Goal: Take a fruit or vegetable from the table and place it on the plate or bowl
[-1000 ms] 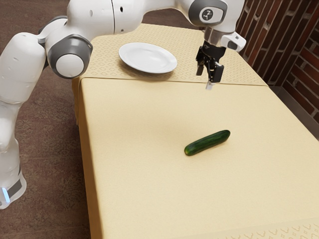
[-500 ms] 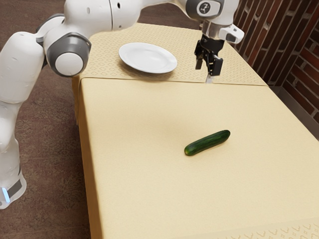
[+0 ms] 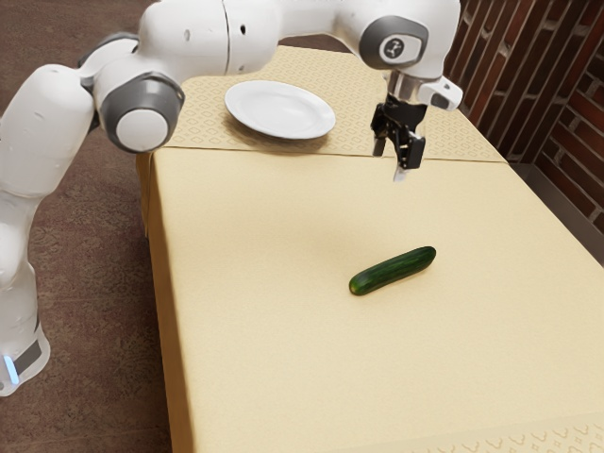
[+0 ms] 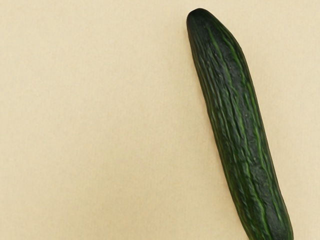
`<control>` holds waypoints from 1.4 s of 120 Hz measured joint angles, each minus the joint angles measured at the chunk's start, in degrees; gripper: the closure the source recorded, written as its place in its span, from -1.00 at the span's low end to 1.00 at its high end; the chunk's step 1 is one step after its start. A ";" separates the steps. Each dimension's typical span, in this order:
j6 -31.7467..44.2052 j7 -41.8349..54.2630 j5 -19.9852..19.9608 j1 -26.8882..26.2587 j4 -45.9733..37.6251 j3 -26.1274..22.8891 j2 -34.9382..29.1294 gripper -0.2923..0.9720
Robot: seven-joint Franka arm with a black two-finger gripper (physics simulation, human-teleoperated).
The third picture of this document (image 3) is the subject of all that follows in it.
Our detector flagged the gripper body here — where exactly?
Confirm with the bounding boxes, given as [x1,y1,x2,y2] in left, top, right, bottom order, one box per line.
[370,92,428,138]

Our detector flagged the white plate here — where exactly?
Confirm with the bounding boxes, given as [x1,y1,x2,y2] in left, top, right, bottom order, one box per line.
[224,79,337,141]

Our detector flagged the green cucumber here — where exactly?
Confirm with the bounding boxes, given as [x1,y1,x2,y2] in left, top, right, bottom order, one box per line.
[348,245,438,297]

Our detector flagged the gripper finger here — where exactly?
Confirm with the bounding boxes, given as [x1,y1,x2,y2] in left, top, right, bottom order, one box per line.
[391,127,427,184]
[371,126,391,158]

